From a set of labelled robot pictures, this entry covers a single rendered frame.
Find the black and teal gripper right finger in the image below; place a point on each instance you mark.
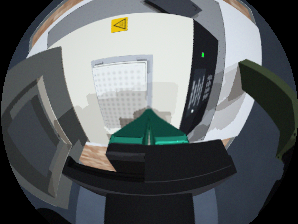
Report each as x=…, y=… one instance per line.
x=163, y=133

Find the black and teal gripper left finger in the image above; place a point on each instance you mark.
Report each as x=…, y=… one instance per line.
x=134, y=132

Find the white thermal cycler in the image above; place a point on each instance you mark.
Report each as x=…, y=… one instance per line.
x=181, y=60

